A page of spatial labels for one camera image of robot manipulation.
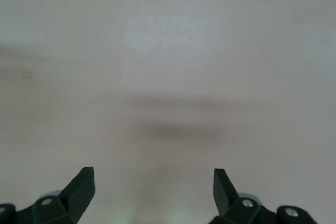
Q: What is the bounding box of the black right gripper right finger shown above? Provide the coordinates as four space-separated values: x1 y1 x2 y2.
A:
209 168 316 224

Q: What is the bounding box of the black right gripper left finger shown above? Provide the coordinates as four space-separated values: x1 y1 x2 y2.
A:
0 166 95 224

